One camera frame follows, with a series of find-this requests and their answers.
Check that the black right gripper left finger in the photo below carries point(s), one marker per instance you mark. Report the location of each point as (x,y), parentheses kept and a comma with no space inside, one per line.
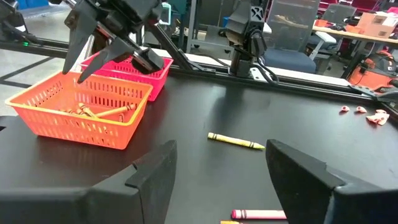
(77,207)

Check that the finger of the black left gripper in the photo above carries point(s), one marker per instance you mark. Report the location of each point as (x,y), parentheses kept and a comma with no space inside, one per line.
(109,54)
(79,31)

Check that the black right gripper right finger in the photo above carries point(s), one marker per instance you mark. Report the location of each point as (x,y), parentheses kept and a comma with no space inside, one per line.
(342,208)

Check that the orange crayon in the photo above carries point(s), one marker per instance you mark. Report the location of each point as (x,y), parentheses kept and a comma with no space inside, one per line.
(87,109)
(115,110)

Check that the red-orange crayon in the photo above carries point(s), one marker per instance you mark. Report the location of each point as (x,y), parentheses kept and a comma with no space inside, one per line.
(68,111)

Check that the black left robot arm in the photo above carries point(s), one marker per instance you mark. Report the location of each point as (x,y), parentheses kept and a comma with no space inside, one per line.
(245,31)

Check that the black diagonal strut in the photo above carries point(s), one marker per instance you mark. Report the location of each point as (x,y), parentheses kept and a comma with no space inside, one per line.
(171,46)

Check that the pink plastic basket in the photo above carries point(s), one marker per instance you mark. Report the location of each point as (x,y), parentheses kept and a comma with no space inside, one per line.
(158,84)

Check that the orange plastic basket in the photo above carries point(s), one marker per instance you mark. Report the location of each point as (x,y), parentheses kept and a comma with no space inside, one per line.
(77,117)

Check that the red crayon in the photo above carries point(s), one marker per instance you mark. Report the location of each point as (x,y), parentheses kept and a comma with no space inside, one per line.
(258,214)

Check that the peach crayon piece cluster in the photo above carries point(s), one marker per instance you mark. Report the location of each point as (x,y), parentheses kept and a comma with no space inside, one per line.
(379,118)

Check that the small peach crayon piece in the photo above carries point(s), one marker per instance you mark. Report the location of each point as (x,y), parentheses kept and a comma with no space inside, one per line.
(344,109)
(361,109)

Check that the yellow-orange crayon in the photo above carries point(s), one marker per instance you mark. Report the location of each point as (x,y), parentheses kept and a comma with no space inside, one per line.
(231,222)

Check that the yellow crayon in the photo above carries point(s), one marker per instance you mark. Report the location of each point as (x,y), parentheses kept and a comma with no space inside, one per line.
(236,141)

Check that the orange shop vacuum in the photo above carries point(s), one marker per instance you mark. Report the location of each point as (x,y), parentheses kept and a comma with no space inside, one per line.
(370,77)

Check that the wooden background table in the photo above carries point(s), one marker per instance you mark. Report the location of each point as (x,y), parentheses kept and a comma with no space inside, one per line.
(342,33)

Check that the cardboard box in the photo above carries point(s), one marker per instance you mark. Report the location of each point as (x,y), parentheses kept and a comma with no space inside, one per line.
(373,26)

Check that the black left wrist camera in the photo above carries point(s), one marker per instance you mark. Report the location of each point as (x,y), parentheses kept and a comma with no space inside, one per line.
(149,62)

